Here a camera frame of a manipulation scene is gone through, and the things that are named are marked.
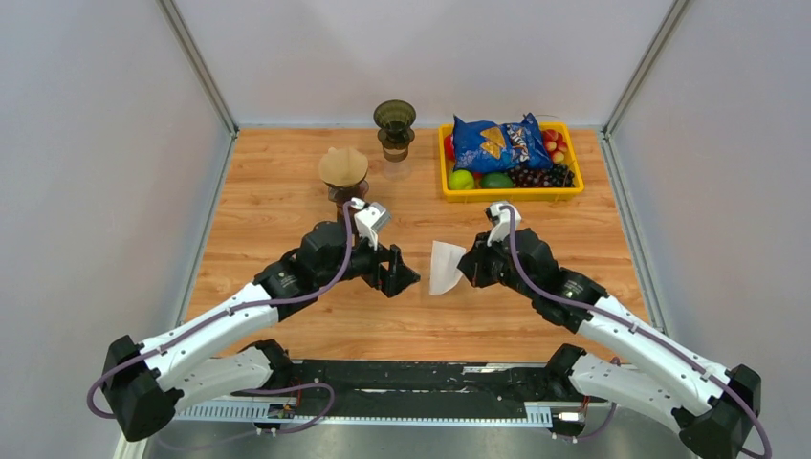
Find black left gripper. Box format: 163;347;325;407
317;229;421;297

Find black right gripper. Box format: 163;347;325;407
454;231;537;301

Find white paper sheet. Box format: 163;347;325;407
428;240;466;295

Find brown paper coffee filter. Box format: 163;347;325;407
318;147;369;187

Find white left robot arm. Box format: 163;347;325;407
87;222;420;442

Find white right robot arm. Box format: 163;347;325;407
458;229;773;458

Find red-black coffee carafe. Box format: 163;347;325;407
327;180;369;220

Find yellow plastic bin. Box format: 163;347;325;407
436;121;585;203

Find dark green lime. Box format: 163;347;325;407
479;172;515;189

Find yellow-green lime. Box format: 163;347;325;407
448;169;476;191

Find clear glass with brown sleeve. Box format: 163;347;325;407
383;148;411;181

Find blue chips bag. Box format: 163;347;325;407
451;113;553;174

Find dark purple grape bunch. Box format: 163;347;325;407
506;164;575;188

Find red fruit in bin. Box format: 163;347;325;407
443;134;455;163

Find red-yellow small fruits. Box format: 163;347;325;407
541;129;569;164

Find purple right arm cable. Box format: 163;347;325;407
500;204;773;459

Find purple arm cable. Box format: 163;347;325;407
500;204;773;459
85;201;356;438

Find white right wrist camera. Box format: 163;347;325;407
485;201;521;247

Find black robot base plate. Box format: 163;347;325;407
261;360;583;419

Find aluminium frame rail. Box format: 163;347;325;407
114;363;730;459

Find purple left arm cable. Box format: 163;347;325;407
85;201;356;438

